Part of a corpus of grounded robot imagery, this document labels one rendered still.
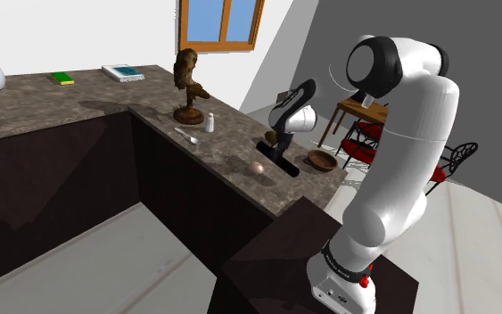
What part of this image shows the black remote control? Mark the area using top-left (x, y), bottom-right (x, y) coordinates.
top-left (255, 140), bottom-right (300, 178)

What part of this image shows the brown bowl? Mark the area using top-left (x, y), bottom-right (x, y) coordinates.
top-left (306, 149), bottom-right (339, 172)

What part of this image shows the black chair with red seat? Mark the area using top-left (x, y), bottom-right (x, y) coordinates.
top-left (424, 141), bottom-right (480, 197)
top-left (334, 120), bottom-right (384, 169)

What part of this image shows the wooden table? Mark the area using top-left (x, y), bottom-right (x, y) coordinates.
top-left (317, 96), bottom-right (390, 149)

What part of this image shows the silver spoon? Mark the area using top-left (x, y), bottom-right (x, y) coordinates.
top-left (173, 127), bottom-right (202, 146)

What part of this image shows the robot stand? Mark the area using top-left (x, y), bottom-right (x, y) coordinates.
top-left (207, 195), bottom-right (420, 314)

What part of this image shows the brown bust figure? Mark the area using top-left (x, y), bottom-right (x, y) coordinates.
top-left (172, 47), bottom-right (211, 127)

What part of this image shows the white book with teal cover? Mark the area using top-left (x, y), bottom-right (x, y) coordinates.
top-left (101, 63), bottom-right (146, 84)

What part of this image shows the green sponge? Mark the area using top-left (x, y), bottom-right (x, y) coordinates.
top-left (50, 71), bottom-right (76, 87)

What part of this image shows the window with wooden frame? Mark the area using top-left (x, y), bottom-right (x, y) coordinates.
top-left (177, 0), bottom-right (266, 54)

